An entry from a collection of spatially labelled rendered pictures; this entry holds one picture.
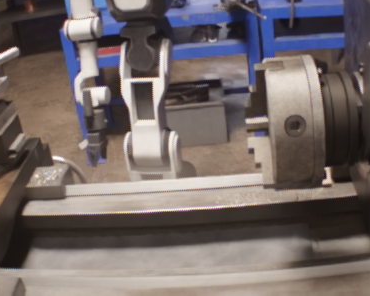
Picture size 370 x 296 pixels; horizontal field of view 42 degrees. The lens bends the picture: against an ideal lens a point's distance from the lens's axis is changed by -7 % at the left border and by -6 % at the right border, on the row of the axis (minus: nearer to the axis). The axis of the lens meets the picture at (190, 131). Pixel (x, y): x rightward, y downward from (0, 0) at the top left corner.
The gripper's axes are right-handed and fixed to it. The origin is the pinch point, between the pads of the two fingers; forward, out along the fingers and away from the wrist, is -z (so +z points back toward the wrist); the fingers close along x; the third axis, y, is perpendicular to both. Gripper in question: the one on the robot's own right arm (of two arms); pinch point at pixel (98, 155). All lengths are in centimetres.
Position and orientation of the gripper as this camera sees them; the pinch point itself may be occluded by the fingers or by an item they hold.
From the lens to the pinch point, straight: 197.3
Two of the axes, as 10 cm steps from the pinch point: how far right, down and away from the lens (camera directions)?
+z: -0.7, -9.7, -2.3
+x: -2.0, 2.4, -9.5
